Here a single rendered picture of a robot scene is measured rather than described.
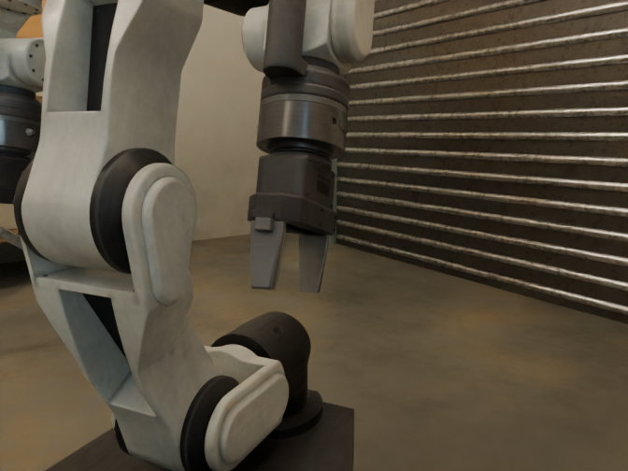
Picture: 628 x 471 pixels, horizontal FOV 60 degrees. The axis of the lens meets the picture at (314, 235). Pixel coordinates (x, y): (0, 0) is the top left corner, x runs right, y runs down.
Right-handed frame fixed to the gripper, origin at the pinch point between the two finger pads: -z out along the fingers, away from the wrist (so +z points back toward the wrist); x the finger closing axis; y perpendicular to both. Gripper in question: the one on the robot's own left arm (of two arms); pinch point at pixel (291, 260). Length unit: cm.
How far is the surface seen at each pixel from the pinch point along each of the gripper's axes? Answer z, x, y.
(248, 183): 65, -272, -163
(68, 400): -37, -65, -91
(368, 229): 34, -253, -70
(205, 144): 83, -239, -178
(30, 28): 119, -144, -226
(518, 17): 115, -179, 10
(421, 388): -28, -107, -6
